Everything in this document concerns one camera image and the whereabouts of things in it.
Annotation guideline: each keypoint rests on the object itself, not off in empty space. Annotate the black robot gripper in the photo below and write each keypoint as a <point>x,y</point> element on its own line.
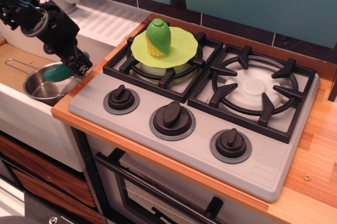
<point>52,26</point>

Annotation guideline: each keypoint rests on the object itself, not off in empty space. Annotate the green toy cucumber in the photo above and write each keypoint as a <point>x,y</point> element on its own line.
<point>55,74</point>

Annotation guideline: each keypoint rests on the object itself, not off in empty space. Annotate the toy corncob with green husk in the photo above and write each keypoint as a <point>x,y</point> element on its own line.
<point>158,37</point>

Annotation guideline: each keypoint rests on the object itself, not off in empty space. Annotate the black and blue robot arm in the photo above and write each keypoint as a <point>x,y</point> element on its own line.
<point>18,13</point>

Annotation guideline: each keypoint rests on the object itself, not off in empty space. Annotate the white toy sink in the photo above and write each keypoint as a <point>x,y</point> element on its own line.
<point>103,24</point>

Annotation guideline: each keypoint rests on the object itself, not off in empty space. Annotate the small steel pot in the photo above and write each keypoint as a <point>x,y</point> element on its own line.
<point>35,86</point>

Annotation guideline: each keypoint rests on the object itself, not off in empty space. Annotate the light green plastic plate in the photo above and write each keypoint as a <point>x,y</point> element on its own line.
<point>183,48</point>

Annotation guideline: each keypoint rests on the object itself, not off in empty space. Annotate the black left stove knob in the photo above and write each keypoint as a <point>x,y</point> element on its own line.
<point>121,101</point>

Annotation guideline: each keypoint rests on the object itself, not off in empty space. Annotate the black stove knob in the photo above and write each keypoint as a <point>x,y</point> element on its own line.
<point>121,101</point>
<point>172,122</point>
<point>231,146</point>

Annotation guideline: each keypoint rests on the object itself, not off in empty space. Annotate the white left burner disc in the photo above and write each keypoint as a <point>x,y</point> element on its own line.
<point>155,74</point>

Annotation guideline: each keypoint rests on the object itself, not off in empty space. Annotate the white burner disc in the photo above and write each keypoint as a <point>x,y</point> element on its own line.
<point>252,83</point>
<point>155,74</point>

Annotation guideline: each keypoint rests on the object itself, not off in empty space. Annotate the black left burner grate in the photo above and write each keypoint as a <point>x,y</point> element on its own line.
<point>175,82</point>

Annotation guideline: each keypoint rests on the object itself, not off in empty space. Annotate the black burner grate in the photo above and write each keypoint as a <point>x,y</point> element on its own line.
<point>278,123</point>
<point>175,82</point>

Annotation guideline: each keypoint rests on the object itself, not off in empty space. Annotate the black middle stove knob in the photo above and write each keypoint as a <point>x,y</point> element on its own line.
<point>172,122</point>

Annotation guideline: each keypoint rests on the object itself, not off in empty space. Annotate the wooden drawer front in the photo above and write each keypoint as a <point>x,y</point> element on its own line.
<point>50,180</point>

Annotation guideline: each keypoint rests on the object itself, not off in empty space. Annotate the toy oven door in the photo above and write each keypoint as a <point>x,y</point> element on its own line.
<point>144,208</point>

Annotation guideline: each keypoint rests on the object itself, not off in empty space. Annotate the grey toy stove top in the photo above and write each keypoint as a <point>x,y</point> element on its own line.
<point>262,174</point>

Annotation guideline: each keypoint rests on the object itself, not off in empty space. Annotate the black right stove knob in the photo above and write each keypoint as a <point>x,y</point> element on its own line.
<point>231,146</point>

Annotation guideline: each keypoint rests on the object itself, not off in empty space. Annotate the white right burner disc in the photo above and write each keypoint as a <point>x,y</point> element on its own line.
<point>252,83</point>

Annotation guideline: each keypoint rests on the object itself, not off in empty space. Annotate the black right burner grate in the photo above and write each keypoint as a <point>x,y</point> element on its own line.
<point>278,123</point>

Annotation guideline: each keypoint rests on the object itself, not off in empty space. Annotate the black oven door handle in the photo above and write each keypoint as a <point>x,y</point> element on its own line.
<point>124,174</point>

